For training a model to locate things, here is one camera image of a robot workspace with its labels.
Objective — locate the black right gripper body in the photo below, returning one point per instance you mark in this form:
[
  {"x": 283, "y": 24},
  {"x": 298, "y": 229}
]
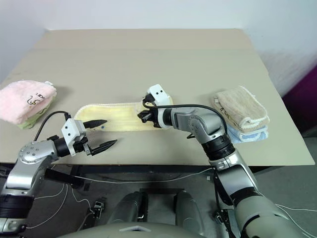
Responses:
[{"x": 154, "y": 116}]

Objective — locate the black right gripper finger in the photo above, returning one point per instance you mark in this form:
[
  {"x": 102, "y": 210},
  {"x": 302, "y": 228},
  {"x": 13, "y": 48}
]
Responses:
[
  {"x": 146, "y": 98},
  {"x": 143, "y": 117}
]

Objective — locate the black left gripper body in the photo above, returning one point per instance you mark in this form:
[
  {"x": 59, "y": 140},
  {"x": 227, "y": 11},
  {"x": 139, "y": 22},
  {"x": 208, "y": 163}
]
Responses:
[{"x": 80, "y": 146}]

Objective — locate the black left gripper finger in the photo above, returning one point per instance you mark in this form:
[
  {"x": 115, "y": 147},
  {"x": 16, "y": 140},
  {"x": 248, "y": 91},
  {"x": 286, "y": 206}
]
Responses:
[
  {"x": 105, "y": 146},
  {"x": 96, "y": 123}
]

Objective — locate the yellow towel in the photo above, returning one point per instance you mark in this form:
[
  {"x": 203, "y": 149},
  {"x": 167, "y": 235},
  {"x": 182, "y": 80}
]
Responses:
[{"x": 119, "y": 116}]

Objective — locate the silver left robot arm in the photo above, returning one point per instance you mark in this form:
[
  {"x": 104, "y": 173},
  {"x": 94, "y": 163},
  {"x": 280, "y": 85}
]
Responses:
[{"x": 29, "y": 152}]

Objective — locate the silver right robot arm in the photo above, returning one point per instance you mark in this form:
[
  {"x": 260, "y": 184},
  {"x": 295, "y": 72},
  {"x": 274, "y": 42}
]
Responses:
[{"x": 198, "y": 121}]

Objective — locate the folded green towel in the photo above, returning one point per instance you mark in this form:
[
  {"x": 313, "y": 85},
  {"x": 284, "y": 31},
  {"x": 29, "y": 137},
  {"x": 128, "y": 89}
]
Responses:
[{"x": 32, "y": 121}]

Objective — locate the folded pink towel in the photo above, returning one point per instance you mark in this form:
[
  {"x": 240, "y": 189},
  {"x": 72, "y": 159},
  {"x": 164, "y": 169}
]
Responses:
[{"x": 22, "y": 99}]

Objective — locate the folded beige towel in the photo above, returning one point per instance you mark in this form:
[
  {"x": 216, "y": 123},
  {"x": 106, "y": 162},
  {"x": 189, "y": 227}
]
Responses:
[{"x": 241, "y": 107}]

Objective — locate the folded blue towel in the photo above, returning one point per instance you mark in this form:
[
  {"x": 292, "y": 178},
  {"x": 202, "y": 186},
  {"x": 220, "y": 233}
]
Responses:
[{"x": 250, "y": 136}]

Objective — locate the dark grey rounded shape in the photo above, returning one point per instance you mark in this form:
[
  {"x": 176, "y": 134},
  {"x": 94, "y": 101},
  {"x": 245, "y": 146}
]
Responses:
[
  {"x": 189, "y": 210},
  {"x": 128, "y": 208}
]

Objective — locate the grey curved robot body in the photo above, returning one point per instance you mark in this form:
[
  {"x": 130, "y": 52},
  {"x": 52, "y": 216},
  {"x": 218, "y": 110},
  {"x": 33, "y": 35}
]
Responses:
[{"x": 133, "y": 231}]

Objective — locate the purple panel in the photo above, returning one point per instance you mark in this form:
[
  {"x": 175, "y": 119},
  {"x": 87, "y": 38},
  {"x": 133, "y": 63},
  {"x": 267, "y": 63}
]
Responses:
[{"x": 303, "y": 104}]

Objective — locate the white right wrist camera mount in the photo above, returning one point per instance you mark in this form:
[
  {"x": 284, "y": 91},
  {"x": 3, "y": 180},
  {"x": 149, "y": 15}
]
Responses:
[{"x": 159, "y": 95}]

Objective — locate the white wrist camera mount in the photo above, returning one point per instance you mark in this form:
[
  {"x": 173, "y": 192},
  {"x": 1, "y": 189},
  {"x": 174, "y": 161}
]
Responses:
[
  {"x": 68, "y": 131},
  {"x": 159, "y": 95}
]

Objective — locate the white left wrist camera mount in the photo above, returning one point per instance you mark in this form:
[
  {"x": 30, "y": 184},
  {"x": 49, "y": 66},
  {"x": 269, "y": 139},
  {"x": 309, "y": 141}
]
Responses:
[{"x": 68, "y": 131}]

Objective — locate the dark table frame bar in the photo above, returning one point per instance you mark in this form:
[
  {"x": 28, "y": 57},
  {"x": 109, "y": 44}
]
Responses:
[{"x": 148, "y": 168}]

